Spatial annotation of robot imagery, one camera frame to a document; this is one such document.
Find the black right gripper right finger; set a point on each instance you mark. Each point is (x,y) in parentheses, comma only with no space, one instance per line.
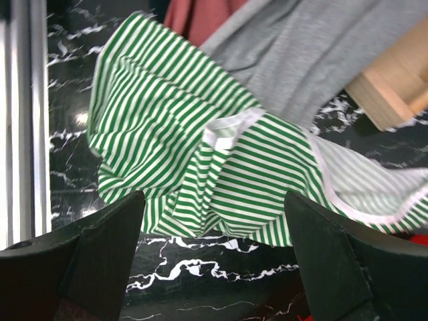
(352,272)

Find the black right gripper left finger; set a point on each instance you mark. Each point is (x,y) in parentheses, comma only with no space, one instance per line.
(77,272)

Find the green striped tank top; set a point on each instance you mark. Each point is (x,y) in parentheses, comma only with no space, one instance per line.
(169,121)

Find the grey tank top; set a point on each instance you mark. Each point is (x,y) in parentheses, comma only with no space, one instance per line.
(294,56)

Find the salmon pink tank top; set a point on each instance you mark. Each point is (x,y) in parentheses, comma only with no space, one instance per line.
(197,20)

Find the red plastic bin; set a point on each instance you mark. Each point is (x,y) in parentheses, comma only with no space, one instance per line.
(419,239)

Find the wooden clothes rack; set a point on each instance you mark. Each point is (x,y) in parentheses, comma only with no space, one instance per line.
(393,89)

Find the aluminium mounting rail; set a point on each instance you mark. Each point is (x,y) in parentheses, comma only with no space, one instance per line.
(25,194)

